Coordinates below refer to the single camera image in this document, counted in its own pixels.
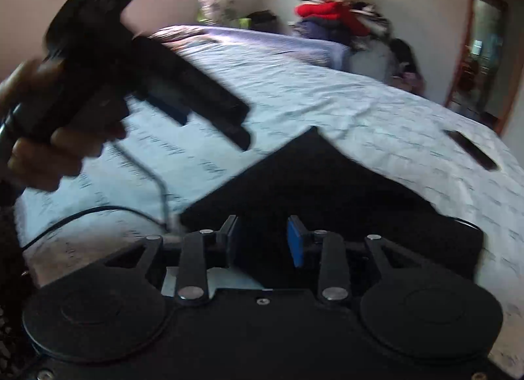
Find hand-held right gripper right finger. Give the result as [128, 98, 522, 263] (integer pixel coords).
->
[287, 215, 413, 306]

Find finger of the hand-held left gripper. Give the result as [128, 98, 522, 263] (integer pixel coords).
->
[134, 84, 251, 151]
[135, 36, 251, 124]

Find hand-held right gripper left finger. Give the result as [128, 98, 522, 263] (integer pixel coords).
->
[104, 215, 239, 306]

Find black pants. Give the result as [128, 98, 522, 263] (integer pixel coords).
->
[180, 126, 486, 282]

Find person's left hand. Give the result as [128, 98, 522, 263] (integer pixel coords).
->
[0, 58, 126, 193]

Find floral patterned blanket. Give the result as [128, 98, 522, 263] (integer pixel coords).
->
[151, 29, 214, 48]

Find floral white pillow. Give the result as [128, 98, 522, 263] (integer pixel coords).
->
[196, 0, 239, 25]

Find purple blanket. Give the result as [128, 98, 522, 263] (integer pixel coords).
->
[158, 25, 353, 72]

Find dark bag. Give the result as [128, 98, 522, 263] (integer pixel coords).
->
[246, 10, 280, 33]

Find light blue printed quilt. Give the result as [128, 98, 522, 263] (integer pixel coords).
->
[16, 38, 524, 372]

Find navy garment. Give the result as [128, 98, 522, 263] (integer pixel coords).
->
[298, 17, 353, 44]

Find red jacket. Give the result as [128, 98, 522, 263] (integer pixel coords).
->
[295, 1, 370, 35]

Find grey fabric cover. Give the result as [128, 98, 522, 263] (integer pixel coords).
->
[349, 42, 401, 86]

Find pile of clothes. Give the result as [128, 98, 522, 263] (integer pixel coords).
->
[292, 0, 394, 52]

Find purple cloth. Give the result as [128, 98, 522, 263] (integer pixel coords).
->
[402, 72, 425, 91]

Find black backpack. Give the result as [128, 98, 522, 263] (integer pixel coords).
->
[389, 38, 421, 78]

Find glass door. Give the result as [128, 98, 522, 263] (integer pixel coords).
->
[450, 0, 509, 119]

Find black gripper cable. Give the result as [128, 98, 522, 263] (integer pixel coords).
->
[20, 138, 175, 250]

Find wooden door frame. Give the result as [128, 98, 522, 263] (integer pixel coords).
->
[443, 0, 524, 136]

